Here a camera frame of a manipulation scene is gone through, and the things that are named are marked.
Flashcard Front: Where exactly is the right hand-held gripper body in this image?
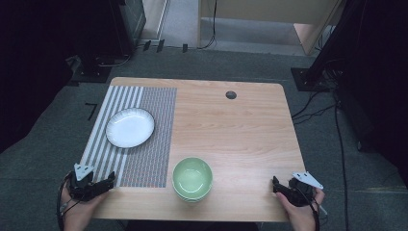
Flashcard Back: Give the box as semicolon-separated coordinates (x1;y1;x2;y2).
285;170;324;208

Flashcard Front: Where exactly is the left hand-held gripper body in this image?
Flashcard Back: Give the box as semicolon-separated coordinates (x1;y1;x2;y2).
68;163;98;202

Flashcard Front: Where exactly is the person's left hand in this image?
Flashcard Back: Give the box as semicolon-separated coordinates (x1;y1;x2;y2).
61;187;110;231

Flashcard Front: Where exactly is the person's right hand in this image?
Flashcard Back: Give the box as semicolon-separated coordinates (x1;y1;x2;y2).
275;188;326;231

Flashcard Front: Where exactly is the striped woven placemat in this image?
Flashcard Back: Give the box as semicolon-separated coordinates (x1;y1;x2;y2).
79;85;178;189

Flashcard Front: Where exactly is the white plate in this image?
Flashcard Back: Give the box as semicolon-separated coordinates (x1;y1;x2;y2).
105;107;156;149

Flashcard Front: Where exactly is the black angled floor tape mark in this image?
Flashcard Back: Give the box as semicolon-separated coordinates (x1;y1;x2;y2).
84;102;98;122

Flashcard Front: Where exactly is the green bowl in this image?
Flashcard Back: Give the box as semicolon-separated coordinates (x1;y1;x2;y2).
171;156;214;203

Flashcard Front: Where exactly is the person's dark clothing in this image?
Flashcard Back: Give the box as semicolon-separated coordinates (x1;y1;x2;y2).
124;219;260;231

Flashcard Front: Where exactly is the black stand base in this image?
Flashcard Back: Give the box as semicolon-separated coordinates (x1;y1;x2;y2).
70;55;114;85

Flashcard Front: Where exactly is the black stand with slanted beam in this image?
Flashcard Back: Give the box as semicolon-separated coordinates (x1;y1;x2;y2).
290;0;369;93

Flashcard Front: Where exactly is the dark curtain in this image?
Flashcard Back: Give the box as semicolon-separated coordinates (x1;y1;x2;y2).
0;0;112;154
335;0;408;182

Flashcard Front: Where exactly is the black equipment cabinet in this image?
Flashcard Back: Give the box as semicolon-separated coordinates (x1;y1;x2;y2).
107;0;147;58

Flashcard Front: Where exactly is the light wooden board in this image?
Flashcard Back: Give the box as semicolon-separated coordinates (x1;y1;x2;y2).
197;0;349;56

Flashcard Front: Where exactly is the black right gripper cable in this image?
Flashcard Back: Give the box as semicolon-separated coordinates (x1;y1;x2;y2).
297;186;329;231

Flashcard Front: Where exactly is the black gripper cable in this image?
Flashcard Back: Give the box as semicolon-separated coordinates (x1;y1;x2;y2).
56;171;81;231
297;186;329;231

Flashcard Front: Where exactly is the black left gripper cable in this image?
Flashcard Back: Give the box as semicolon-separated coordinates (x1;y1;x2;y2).
56;171;81;231

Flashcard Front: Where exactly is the long black floor cable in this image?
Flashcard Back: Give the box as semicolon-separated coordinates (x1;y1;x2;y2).
332;91;351;231

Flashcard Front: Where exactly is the black hanging cable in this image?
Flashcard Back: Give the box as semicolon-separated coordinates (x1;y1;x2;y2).
196;0;218;50

